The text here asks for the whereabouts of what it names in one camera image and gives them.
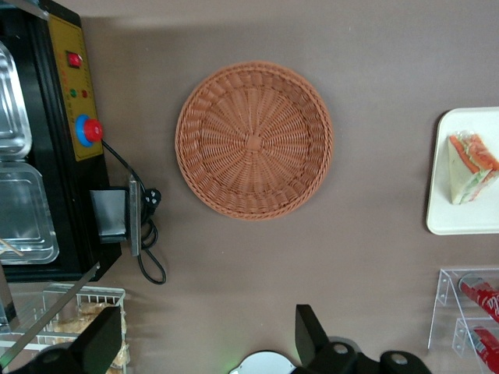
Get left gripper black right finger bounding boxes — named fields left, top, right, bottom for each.
left=295, top=303, right=432, bottom=374

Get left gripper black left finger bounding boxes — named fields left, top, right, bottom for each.
left=23, top=306, right=122, bottom=374

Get triangle sandwich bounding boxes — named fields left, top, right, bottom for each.
left=447, top=132, right=499, bottom=206

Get shiny metal food tray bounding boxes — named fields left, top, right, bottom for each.
left=0, top=161, right=60, bottom=266
left=0, top=41, right=33, bottom=161

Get cream plastic tray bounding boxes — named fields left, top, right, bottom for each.
left=426, top=107, right=499, bottom=236

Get round brown wicker basket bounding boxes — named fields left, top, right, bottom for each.
left=174, top=60, right=335, bottom=222

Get bagged fried snack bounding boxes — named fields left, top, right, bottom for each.
left=54, top=302, right=130, bottom=369

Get thin wooden stick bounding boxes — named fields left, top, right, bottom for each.
left=0, top=238, right=24, bottom=257

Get clear acrylic bottle rack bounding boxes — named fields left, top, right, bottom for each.
left=427, top=267, right=499, bottom=374

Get red cola bottle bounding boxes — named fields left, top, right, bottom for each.
left=458, top=273, right=499, bottom=324
left=469, top=326, right=499, bottom=374

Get black sealing machine yellow panel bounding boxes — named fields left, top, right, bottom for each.
left=0, top=0, right=122, bottom=284

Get red emergency stop button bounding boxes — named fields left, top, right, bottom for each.
left=75, top=114, right=104, bottom=148

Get black grey sealer handle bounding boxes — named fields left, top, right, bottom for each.
left=89, top=175, right=142, bottom=257

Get black machine power cable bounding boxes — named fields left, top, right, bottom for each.
left=101, top=139, right=168, bottom=285

